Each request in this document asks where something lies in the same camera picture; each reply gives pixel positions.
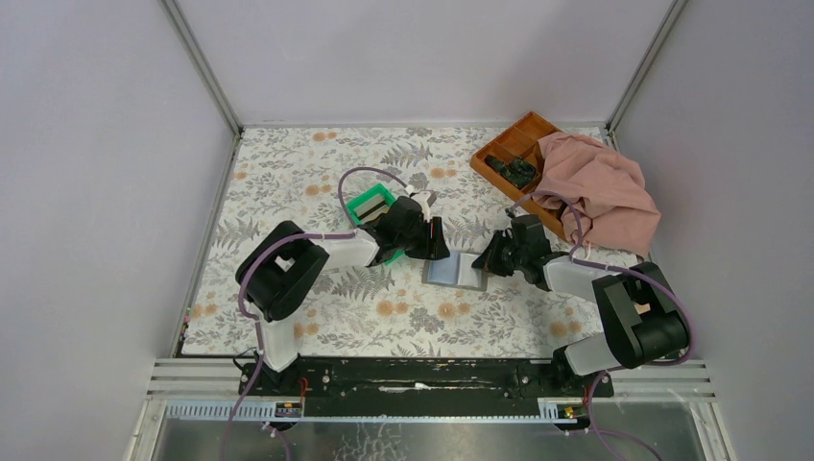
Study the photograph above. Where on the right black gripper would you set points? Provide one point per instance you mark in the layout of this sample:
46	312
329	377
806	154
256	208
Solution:
506	248

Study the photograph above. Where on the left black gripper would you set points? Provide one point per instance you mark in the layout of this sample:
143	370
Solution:
426	235

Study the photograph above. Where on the grey leather card holder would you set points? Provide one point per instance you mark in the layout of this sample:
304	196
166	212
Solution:
455	271

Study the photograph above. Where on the green plastic bin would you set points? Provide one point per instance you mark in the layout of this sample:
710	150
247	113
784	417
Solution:
362	249

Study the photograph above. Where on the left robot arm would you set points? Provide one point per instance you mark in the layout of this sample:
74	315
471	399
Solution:
278	275

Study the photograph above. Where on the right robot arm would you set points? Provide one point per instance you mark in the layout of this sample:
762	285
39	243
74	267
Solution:
641	320

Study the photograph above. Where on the card stack in bin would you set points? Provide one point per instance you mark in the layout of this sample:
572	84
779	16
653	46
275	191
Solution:
371	209

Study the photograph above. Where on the dark green patterned cloth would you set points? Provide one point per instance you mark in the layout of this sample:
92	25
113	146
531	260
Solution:
517	172

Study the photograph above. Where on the orange compartment tray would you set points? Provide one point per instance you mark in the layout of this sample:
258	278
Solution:
519	142

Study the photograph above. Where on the pink cloth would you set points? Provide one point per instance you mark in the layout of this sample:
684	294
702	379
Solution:
607	189

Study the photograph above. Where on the floral table mat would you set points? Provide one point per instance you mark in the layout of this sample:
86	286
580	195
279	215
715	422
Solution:
302	175

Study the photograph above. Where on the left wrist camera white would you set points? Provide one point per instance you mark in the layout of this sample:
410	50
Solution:
424	197

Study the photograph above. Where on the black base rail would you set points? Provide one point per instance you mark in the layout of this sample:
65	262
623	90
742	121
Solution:
412	387

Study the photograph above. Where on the aluminium frame post right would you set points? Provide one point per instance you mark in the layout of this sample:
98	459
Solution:
663	32

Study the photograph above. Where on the aluminium frame post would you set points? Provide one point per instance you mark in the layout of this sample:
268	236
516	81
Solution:
196	55
663	32

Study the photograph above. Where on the aluminium frame post left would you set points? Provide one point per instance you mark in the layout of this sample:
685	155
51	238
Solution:
196	55

